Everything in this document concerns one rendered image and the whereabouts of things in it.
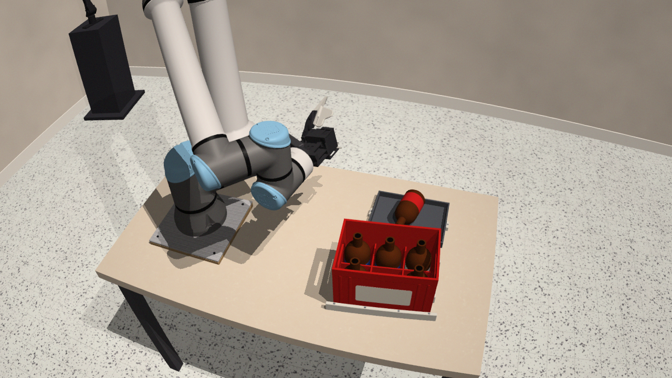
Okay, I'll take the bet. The brown bottle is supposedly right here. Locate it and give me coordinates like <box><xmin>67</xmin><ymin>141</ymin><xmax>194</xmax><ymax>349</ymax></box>
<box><xmin>344</xmin><ymin>232</ymin><xmax>371</xmax><ymax>265</ymax></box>
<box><xmin>345</xmin><ymin>257</ymin><xmax>367</xmax><ymax>271</ymax></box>
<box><xmin>407</xmin><ymin>265</ymin><xmax>428</xmax><ymax>277</ymax></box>
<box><xmin>375</xmin><ymin>236</ymin><xmax>402</xmax><ymax>268</ymax></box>
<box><xmin>405</xmin><ymin>239</ymin><xmax>432</xmax><ymax>271</ymax></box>
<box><xmin>395</xmin><ymin>190</ymin><xmax>425</xmax><ymax>225</ymax></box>

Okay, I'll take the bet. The red box with cut-out openings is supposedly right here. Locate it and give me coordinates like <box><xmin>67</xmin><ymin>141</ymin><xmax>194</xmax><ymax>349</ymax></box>
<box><xmin>332</xmin><ymin>219</ymin><xmax>441</xmax><ymax>312</ymax></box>

